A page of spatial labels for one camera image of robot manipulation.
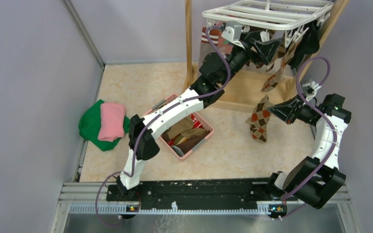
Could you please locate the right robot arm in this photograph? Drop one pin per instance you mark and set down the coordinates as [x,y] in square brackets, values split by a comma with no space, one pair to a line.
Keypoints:
[317,177]

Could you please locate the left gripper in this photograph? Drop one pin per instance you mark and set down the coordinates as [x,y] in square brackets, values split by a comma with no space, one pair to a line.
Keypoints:
[265,50]

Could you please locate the pink plastic basket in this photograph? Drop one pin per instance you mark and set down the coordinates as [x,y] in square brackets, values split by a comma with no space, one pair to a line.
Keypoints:
[202,135]

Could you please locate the white clip hanger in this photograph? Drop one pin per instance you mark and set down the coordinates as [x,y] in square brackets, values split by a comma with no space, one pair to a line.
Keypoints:
[289,16]

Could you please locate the green cloth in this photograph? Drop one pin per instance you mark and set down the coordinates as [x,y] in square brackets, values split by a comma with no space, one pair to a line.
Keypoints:
[90,124]

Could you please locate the pink folded cloth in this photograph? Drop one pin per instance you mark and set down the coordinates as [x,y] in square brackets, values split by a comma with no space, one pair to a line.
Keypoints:
[112,120]

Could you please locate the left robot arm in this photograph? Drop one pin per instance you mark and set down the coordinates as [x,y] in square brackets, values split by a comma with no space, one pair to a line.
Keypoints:
[215,73]

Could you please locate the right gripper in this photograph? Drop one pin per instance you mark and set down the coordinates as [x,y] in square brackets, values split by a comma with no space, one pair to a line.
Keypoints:
[286,111]

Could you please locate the striped socks in basket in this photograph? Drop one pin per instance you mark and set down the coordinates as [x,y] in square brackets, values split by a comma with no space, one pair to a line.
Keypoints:
[186,135]

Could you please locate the wooden rack stand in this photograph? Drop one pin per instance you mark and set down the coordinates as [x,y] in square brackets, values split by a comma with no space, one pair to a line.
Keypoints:
[244,91]

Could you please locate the black sock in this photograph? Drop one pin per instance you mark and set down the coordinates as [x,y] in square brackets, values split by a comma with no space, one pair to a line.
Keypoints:
[309,44]

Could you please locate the beige argyle sock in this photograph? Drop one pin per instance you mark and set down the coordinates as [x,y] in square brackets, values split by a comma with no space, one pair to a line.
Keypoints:
[259,119]
[275,78]

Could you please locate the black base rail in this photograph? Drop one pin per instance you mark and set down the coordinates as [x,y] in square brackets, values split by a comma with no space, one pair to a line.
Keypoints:
[245,196]

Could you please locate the maroon striped sock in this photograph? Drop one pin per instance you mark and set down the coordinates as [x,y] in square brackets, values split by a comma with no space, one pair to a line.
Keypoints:
[206,48]

